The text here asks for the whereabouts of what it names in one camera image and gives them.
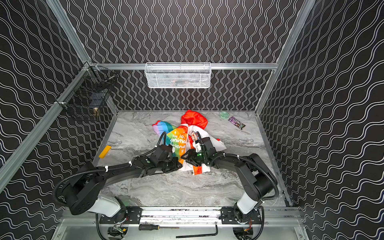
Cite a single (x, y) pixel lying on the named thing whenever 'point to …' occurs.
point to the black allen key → (185, 236)
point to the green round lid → (223, 114)
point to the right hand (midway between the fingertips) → (183, 159)
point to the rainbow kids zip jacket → (189, 135)
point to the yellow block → (105, 152)
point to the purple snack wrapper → (236, 122)
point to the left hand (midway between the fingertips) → (188, 167)
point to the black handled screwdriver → (150, 227)
